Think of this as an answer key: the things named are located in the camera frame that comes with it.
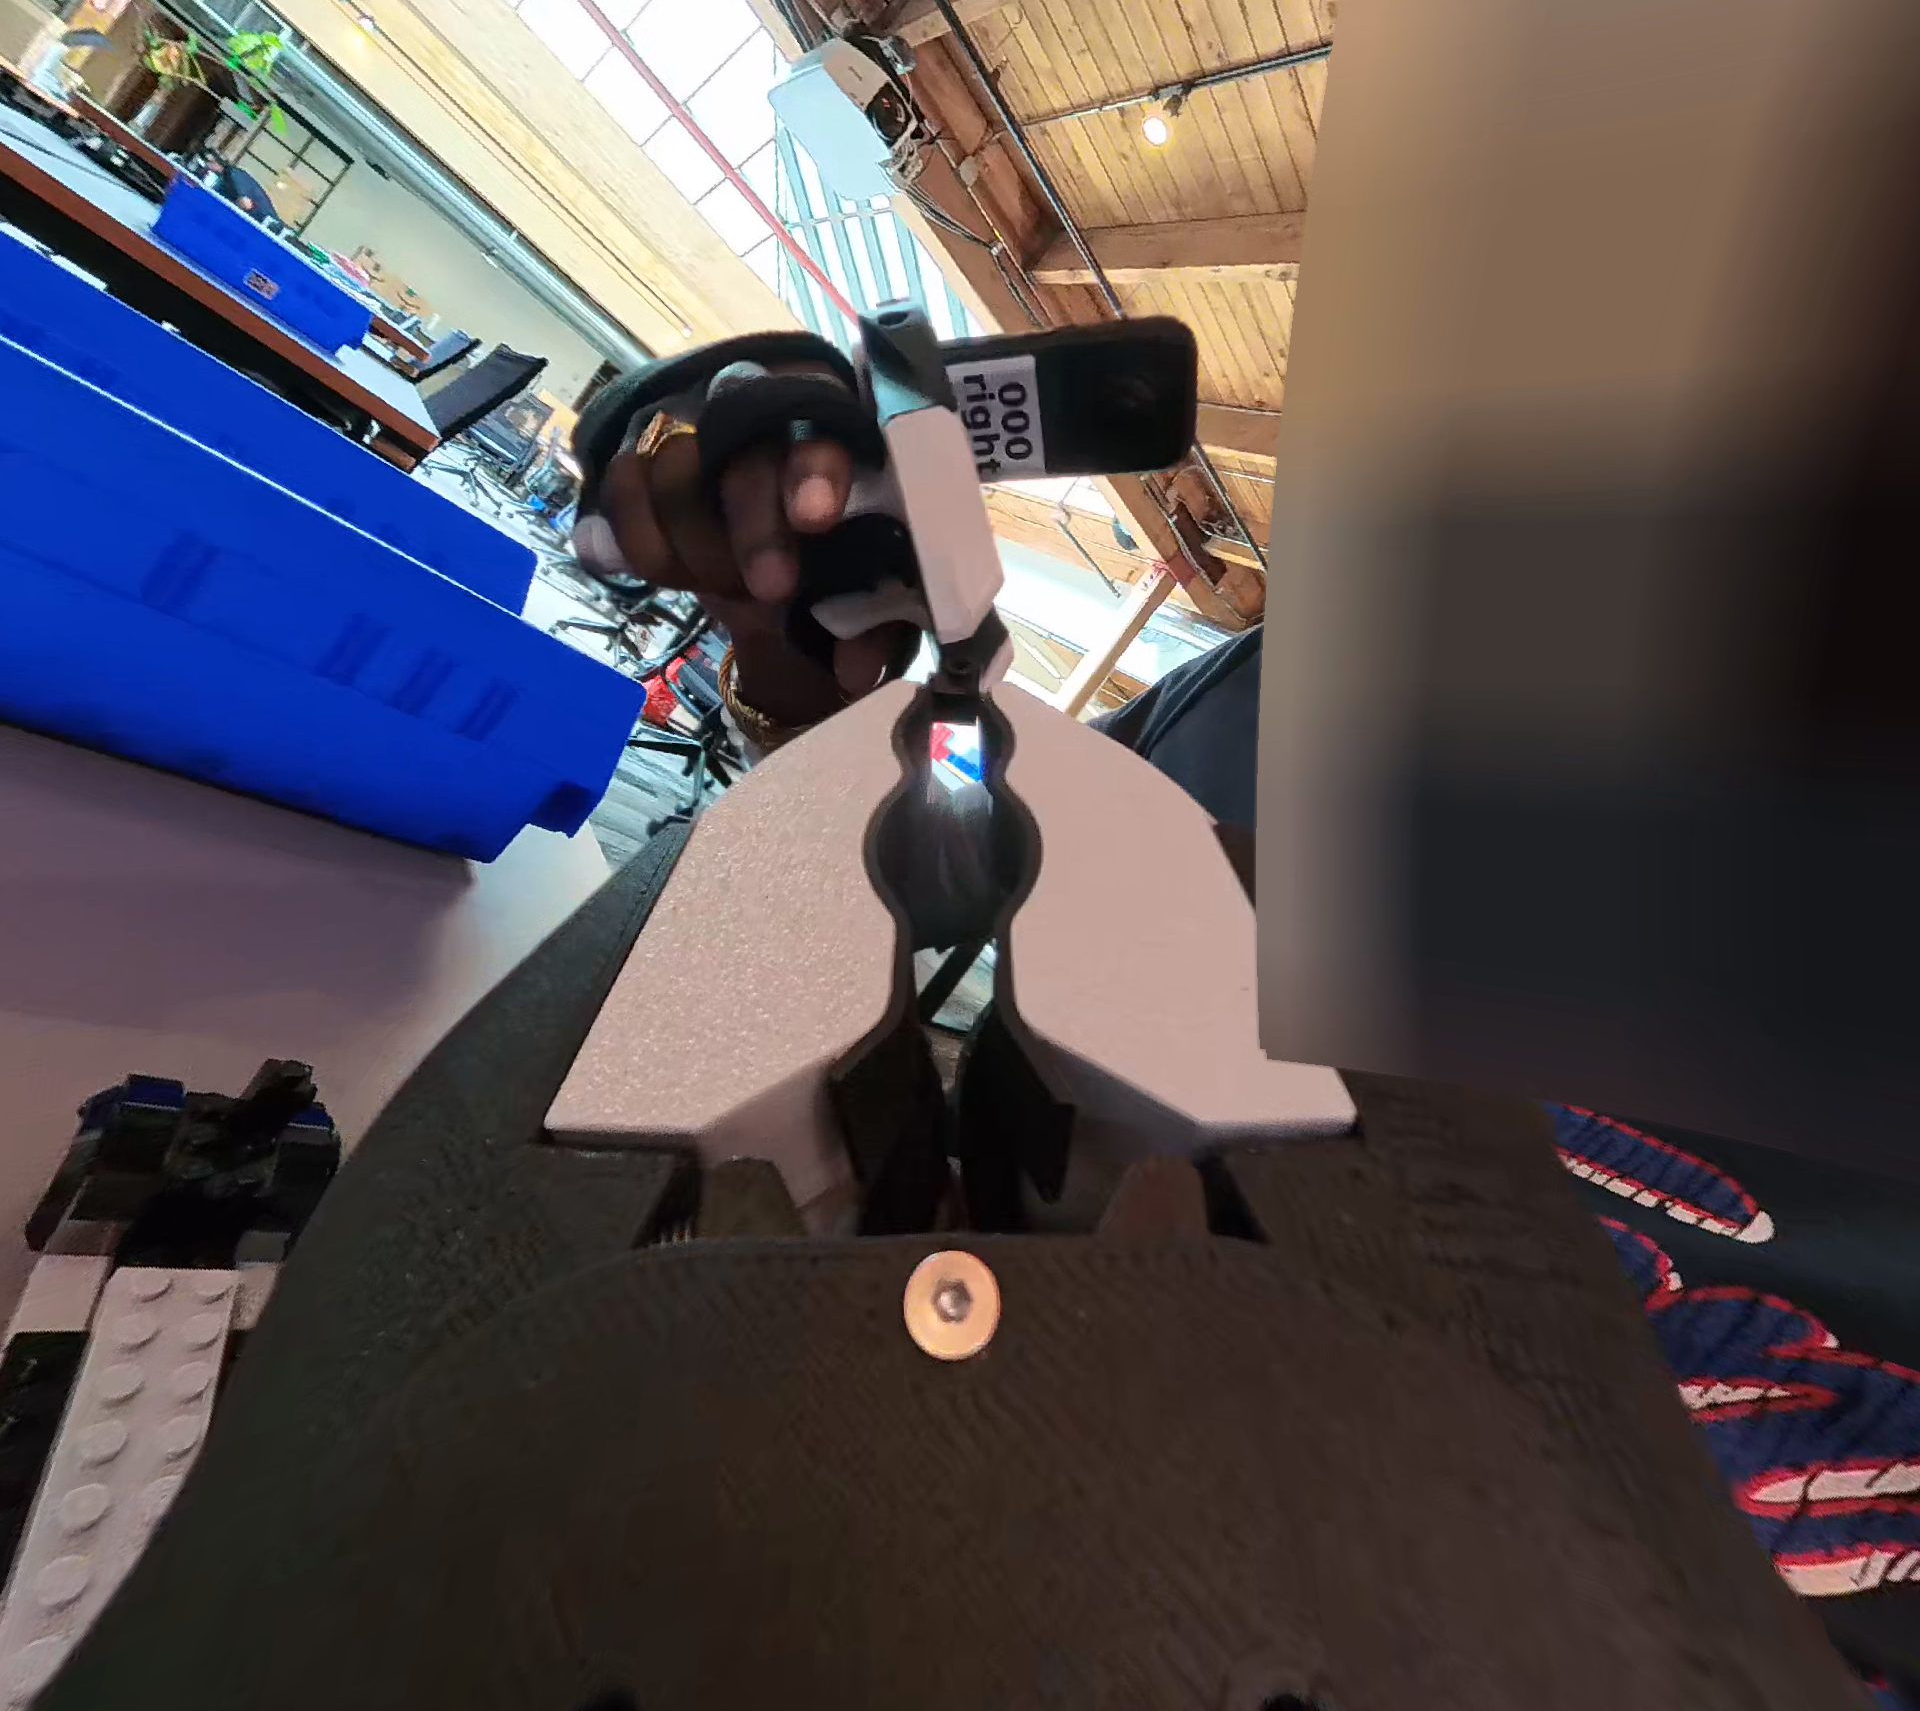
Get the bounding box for grey and black lego assembly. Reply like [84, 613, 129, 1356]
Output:
[0, 1057, 338, 1689]

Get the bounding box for white ceiling projector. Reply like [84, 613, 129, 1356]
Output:
[768, 34, 928, 205]

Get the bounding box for person's patterned top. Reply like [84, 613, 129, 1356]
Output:
[1544, 1103, 1920, 1673]

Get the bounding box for black mesh office chair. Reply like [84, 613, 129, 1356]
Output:
[417, 341, 551, 459]

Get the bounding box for wooden desk with bin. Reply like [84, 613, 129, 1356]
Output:
[0, 97, 440, 470]

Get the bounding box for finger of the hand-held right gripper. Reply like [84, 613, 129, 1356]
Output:
[882, 408, 1016, 696]

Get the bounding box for person's right hand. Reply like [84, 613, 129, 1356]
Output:
[603, 361, 893, 699]

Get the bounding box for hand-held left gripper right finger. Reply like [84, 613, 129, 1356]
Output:
[982, 682, 1361, 1136]

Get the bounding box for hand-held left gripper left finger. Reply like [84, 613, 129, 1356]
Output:
[540, 675, 919, 1142]

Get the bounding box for green potted plant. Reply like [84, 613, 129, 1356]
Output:
[138, 22, 289, 140]

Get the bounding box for blue plastic bin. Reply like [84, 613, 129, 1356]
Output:
[0, 226, 647, 864]

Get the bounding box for gold bracelets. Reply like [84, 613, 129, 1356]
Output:
[719, 648, 819, 749]

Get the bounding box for small blue bin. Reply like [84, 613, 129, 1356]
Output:
[149, 173, 377, 354]

